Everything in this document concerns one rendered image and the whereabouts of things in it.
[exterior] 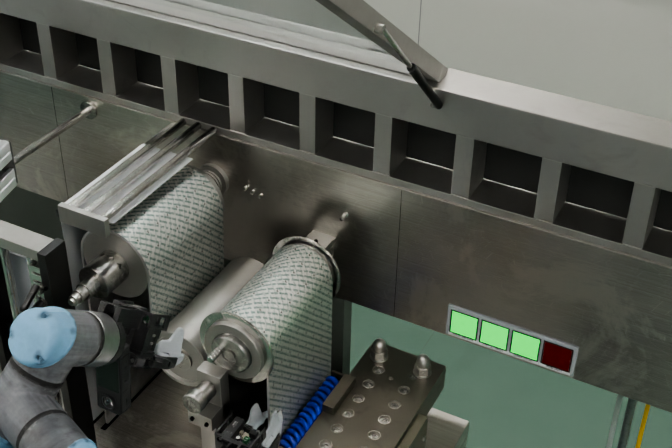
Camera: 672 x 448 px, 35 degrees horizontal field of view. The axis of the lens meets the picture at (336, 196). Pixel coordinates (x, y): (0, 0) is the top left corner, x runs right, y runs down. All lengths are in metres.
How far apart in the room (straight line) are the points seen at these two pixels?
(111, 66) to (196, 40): 0.24
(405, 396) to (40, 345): 0.90
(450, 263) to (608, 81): 2.46
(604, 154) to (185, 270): 0.78
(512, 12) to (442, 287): 2.46
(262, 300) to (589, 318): 0.57
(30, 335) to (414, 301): 0.88
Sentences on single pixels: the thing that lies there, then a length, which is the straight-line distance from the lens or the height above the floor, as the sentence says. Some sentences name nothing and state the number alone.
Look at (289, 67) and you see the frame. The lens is 1.89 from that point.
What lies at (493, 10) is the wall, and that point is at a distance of 4.34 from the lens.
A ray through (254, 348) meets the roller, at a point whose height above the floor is 1.28.
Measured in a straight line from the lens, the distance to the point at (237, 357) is 1.81.
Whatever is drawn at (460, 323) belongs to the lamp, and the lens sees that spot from 1.99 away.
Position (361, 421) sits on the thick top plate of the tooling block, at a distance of 2.01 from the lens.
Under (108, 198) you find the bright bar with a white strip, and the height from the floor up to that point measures 1.45.
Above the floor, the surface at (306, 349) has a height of 1.16.
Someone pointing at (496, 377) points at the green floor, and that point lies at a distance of 3.64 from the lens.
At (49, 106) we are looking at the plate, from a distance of 2.31.
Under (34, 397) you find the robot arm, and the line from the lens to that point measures 1.40.
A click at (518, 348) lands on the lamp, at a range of 1.98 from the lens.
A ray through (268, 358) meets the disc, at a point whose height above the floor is 1.26.
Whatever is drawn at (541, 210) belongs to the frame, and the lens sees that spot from 1.81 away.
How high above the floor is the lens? 2.48
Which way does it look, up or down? 34 degrees down
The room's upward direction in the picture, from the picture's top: 1 degrees clockwise
